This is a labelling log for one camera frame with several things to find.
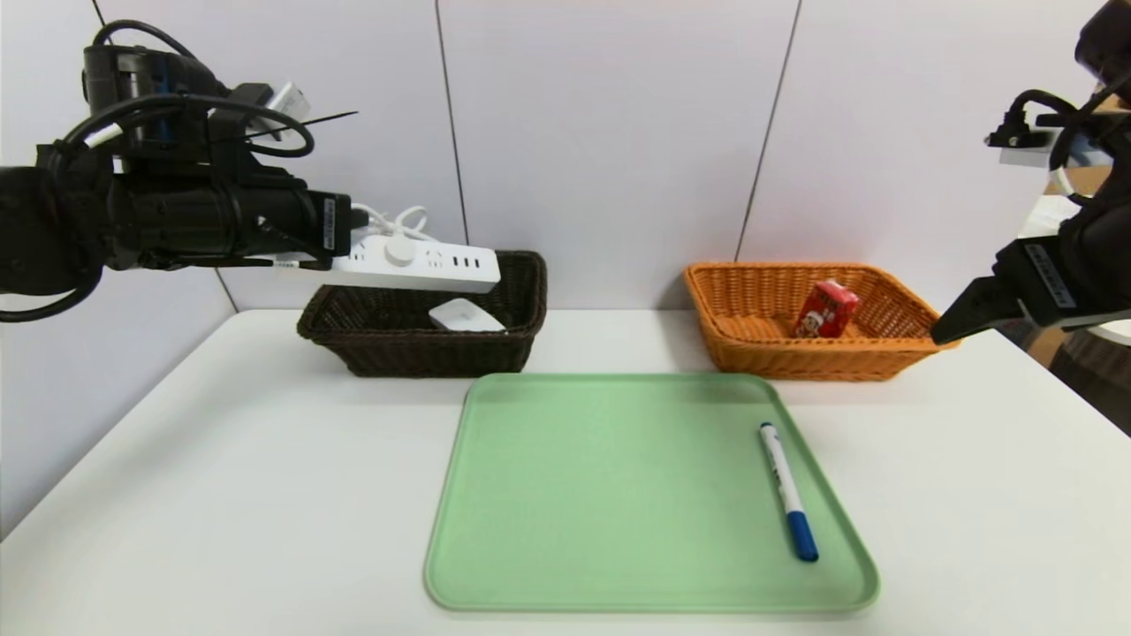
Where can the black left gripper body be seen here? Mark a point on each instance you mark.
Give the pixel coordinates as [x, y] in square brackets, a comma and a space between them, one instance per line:
[332, 226]

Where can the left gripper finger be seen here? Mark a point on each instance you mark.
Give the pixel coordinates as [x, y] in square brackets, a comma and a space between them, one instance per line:
[360, 217]

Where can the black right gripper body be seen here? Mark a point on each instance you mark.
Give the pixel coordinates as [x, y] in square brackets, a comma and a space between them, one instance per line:
[1043, 278]

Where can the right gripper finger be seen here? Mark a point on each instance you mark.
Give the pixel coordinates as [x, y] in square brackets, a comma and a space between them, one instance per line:
[972, 314]

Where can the red milk drink carton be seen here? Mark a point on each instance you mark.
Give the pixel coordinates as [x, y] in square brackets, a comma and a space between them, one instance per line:
[829, 309]

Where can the white oval plastic case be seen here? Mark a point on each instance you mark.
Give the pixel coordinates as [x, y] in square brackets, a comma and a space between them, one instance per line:
[466, 316]

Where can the white marker with blue cap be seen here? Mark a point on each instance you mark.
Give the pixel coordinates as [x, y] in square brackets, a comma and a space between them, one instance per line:
[786, 486]

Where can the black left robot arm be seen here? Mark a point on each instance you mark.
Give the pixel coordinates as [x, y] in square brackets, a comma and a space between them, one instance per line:
[177, 221]

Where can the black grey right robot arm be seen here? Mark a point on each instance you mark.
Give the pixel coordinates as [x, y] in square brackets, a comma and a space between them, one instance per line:
[1100, 177]

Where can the dark brown wicker basket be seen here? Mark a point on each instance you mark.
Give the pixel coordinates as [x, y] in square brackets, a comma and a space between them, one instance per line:
[398, 353]

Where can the orange wicker basket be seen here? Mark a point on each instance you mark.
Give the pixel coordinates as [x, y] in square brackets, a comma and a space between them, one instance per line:
[751, 353]

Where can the light green plastic tray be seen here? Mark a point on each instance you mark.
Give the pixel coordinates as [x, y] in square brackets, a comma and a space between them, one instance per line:
[618, 512]

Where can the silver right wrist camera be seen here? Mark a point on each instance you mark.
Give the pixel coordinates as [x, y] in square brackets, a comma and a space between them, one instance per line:
[1029, 150]

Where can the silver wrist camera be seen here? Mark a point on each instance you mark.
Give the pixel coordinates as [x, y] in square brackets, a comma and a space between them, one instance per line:
[287, 102]
[1029, 150]

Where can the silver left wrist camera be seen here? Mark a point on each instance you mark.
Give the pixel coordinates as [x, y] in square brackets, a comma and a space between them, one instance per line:
[287, 102]

